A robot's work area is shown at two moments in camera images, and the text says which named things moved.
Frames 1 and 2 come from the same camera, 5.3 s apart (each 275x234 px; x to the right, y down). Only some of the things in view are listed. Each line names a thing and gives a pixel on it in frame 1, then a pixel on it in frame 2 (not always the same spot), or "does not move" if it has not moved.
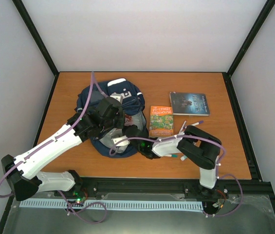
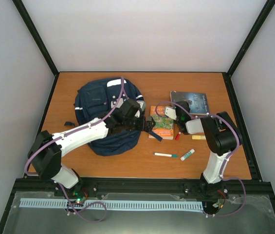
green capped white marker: (172, 155) does not move
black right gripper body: (139, 149) -> (178, 121)
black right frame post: (228, 75) does not move
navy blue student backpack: (113, 143) does not move
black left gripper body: (119, 124) -> (139, 127)
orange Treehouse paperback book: (161, 121) does not move
